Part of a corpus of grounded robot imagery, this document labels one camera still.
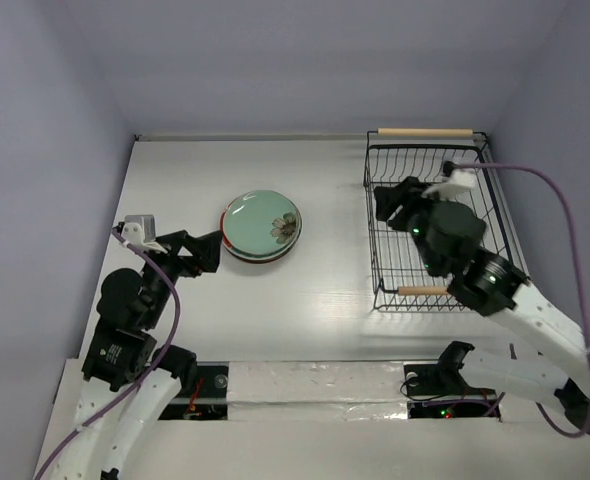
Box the grey reindeer plate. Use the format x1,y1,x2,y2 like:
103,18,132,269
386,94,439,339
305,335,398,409
229,251,285,265

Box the red teal plate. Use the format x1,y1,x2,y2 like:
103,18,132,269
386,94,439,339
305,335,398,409
219,211,302,264

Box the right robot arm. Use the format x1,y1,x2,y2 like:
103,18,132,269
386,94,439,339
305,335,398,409
373,177,590,436

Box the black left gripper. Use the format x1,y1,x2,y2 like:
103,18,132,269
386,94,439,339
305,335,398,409
143,227,222,326

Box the purple cable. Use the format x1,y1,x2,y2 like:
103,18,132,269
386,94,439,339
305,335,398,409
34,227,182,480
442,160,590,439

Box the light green flower plate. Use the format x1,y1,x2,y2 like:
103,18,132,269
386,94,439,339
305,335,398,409
220,190,302,258

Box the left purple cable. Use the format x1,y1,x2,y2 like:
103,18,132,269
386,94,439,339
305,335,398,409
34,227,182,480

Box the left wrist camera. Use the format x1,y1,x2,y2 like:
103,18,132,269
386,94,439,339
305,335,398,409
114,214,167,253

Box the black wire dish rack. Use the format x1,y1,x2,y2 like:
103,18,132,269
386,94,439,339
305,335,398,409
363,131,528,315

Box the white blue floral plate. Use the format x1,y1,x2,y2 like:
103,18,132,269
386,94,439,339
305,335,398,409
223,235,300,263

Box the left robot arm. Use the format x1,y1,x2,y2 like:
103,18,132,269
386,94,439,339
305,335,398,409
35,216,223,479

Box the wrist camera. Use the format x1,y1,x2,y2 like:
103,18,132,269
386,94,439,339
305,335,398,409
421,160,477,201
114,214,167,253

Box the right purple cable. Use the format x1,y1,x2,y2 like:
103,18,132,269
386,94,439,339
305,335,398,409
442,160,590,439

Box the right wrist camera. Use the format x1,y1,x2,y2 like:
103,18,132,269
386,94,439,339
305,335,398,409
421,160,477,201

